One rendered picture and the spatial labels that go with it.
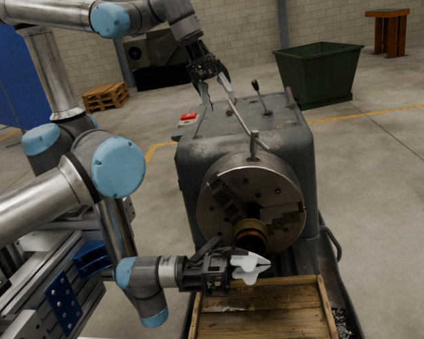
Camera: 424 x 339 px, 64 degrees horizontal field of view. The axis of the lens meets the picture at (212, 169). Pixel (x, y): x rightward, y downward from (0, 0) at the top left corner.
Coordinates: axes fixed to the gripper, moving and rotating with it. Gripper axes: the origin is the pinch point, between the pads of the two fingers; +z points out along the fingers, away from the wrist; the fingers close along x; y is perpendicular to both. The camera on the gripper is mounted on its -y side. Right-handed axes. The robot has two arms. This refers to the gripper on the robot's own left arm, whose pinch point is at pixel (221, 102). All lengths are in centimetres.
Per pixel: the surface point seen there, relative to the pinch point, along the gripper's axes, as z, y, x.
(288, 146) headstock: 21.0, -1.0, 13.0
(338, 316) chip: 84, 8, 8
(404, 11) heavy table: 131, -754, 322
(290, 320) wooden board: 51, 35, -1
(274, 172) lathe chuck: 19.9, 14.9, 7.7
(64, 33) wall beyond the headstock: -186, -955, -512
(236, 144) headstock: 14.6, -2.6, -1.5
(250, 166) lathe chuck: 16.0, 14.7, 2.5
